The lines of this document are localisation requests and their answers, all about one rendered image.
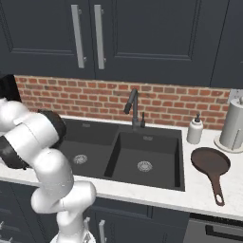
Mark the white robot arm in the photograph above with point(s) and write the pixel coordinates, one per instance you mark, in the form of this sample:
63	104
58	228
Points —
52	164

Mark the black sink tap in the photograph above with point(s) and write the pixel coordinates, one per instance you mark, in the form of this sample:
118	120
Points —
135	107

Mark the black double-basin sink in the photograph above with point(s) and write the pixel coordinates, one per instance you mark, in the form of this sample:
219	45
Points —
148	152

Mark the dark brown frying pan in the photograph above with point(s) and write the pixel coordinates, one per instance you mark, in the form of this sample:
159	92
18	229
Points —
210	161

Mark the white soap dispenser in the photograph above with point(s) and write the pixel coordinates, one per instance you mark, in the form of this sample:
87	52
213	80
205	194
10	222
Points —
194	129

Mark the dark base cupboard door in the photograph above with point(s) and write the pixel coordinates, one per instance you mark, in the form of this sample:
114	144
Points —
47	224
126	224

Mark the white paper towel roll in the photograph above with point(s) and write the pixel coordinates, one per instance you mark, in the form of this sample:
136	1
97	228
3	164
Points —
232	125

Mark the dark narrow base cupboard panel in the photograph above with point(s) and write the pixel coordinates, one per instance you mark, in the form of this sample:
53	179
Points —
169	224

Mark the black box appliance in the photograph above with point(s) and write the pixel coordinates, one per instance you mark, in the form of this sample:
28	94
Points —
9	88

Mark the dark base drawer unit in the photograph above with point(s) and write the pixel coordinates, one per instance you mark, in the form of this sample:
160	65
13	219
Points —
15	209

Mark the dark grey dishwasher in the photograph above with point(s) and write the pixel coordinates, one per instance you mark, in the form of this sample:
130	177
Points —
215	231

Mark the wide dark wall cupboard door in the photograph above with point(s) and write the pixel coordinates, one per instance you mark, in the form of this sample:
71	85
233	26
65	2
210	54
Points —
158	38

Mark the grey wall socket plate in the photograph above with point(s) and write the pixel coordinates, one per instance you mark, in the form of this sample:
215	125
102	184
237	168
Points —
234	94

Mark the narrow dark wall cupboard door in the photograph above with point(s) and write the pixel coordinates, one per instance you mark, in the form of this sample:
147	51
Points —
231	44

